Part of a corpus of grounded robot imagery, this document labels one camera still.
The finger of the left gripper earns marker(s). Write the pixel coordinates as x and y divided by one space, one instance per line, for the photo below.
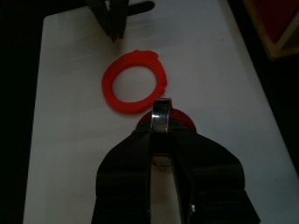
119 17
99 14

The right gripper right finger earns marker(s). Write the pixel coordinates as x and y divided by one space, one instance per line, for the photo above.
214 180

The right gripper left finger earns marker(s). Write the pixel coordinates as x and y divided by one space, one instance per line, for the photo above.
125 175

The round red dough disc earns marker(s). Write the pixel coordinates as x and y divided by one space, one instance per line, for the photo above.
183 119

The white cutting board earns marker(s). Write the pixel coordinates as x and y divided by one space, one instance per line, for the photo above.
70 145

